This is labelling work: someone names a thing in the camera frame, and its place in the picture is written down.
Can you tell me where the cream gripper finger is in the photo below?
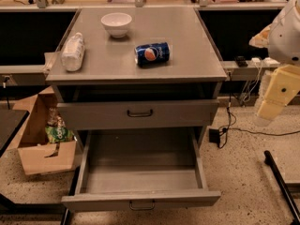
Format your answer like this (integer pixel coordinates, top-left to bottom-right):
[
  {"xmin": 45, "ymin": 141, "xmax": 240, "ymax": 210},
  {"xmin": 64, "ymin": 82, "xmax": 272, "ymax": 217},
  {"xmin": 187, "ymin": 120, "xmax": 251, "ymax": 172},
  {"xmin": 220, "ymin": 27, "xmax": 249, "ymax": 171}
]
[
  {"xmin": 256, "ymin": 65, "xmax": 300, "ymax": 122},
  {"xmin": 248, "ymin": 25, "xmax": 271, "ymax": 48}
]

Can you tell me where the blue pepsi can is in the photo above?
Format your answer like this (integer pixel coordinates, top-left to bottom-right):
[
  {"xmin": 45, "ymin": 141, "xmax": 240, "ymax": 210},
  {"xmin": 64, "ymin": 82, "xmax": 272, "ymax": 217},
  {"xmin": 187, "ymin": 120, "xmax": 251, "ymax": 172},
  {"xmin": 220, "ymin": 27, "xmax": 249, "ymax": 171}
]
[{"xmin": 134, "ymin": 42, "xmax": 170, "ymax": 67}]

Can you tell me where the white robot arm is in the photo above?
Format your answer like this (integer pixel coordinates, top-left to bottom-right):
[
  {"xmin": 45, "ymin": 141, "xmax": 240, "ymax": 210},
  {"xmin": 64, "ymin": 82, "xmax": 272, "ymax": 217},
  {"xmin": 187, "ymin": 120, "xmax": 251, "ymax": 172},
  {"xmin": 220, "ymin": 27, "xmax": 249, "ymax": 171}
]
[{"xmin": 249, "ymin": 0, "xmax": 300, "ymax": 126}]

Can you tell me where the grey drawer cabinet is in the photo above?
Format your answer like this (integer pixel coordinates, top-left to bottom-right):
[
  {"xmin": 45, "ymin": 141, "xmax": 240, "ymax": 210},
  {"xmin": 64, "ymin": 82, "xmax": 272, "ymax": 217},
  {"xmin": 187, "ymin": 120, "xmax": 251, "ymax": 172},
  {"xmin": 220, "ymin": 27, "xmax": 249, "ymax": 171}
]
[{"xmin": 47, "ymin": 7, "xmax": 226, "ymax": 139}]

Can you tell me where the open grey middle drawer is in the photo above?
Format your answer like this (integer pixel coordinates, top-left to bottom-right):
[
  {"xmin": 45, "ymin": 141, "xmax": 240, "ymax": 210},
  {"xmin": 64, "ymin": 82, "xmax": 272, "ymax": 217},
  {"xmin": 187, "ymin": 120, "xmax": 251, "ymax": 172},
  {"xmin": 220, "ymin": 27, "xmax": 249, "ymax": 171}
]
[{"xmin": 62, "ymin": 127, "xmax": 220, "ymax": 212}]

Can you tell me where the closed grey top drawer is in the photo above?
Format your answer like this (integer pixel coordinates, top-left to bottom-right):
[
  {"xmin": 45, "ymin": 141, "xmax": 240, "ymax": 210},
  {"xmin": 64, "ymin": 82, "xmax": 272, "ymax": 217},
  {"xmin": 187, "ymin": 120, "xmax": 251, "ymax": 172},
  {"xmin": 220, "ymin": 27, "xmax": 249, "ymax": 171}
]
[{"xmin": 57, "ymin": 99, "xmax": 218, "ymax": 130}]

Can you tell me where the white power strip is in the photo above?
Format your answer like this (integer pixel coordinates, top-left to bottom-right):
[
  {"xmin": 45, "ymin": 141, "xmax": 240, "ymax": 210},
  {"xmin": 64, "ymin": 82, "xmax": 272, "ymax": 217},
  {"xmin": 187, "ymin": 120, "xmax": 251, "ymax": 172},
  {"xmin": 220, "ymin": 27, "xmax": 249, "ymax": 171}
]
[{"xmin": 263, "ymin": 57, "xmax": 278, "ymax": 66}]

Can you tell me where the small black device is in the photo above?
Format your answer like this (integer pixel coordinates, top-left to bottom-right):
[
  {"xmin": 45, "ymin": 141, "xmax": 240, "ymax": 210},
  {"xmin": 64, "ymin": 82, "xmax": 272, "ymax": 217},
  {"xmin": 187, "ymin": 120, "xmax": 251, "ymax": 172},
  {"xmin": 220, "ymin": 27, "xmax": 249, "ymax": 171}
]
[{"xmin": 235, "ymin": 56, "xmax": 248, "ymax": 68}]

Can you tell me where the black metal bar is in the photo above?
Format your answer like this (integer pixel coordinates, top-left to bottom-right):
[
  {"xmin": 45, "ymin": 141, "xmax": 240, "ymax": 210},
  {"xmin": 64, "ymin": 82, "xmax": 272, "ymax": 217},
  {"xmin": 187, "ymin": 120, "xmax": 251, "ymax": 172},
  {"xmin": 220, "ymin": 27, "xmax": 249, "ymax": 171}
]
[{"xmin": 263, "ymin": 150, "xmax": 300, "ymax": 225}]

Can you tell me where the black power adapter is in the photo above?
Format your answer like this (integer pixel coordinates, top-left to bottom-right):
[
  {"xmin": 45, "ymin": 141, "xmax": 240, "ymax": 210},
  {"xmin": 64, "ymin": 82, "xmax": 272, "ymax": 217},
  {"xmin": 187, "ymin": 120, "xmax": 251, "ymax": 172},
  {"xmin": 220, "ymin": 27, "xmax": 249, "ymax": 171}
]
[{"xmin": 208, "ymin": 128, "xmax": 220, "ymax": 144}]

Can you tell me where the white ceramic bowl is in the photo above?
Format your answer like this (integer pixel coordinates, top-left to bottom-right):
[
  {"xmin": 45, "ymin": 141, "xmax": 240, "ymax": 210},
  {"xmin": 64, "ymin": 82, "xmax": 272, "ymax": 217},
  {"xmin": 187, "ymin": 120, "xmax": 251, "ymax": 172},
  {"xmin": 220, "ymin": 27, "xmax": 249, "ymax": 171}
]
[{"xmin": 100, "ymin": 12, "xmax": 132, "ymax": 38}]

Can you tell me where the green chip bag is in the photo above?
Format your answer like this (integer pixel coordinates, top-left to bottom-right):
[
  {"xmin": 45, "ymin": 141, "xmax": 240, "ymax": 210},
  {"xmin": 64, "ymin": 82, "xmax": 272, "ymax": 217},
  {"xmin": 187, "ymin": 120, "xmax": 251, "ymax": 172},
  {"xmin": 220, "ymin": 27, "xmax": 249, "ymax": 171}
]
[{"xmin": 45, "ymin": 126, "xmax": 73, "ymax": 143}]

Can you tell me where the brown cardboard box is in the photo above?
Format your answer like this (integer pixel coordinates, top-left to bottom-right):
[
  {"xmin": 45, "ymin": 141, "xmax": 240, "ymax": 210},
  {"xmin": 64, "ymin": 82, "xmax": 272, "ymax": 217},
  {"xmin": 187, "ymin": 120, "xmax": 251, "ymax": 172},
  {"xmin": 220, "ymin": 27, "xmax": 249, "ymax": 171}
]
[{"xmin": 11, "ymin": 87, "xmax": 77, "ymax": 175}]

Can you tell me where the black floor cable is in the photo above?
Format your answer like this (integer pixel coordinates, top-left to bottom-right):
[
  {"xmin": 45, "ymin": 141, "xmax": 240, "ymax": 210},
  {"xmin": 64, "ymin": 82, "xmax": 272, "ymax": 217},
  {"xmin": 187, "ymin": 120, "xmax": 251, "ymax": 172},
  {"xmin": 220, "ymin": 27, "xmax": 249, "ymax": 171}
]
[{"xmin": 217, "ymin": 72, "xmax": 300, "ymax": 150}]

